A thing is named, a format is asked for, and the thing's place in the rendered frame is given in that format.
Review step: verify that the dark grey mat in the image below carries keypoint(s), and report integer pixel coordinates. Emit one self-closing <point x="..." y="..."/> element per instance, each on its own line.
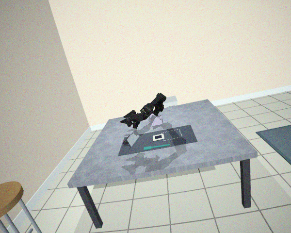
<point x="174" y="136"/>

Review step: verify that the white square tile with dark blue square center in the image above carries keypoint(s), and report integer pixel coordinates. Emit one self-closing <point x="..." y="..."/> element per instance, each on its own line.
<point x="158" y="137"/>

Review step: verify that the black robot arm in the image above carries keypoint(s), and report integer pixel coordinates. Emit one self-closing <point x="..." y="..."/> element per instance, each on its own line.
<point x="147" y="110"/>

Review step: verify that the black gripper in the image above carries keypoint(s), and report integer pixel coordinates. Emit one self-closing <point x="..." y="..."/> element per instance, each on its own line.
<point x="130" y="117"/>

